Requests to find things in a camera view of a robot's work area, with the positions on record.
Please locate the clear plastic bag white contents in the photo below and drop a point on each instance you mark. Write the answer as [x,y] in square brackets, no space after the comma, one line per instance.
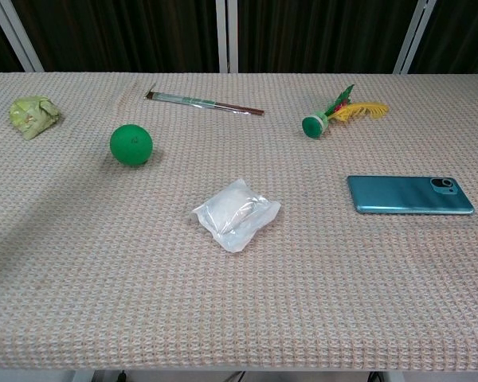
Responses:
[235,215]

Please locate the green-base feather shuttlecock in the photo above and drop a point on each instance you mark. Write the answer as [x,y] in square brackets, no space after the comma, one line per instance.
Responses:
[314,125]

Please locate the chopsticks in clear wrapper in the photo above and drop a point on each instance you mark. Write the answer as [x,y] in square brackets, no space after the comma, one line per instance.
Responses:
[191,102]

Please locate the beige waffle-weave tablecloth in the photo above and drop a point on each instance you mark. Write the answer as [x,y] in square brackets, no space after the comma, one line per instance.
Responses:
[239,302]

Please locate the green ball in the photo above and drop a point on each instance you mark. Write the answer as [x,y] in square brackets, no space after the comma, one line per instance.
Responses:
[130,145]

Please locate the dark pleated curtain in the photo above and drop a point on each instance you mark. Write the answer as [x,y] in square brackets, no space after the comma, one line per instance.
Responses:
[123,36]

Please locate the crumpled light green packet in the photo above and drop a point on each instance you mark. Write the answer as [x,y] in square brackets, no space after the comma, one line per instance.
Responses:
[32,117]

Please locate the white metal frame post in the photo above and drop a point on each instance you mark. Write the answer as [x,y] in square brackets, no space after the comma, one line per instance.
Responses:
[222,36]
[410,36]
[18,36]

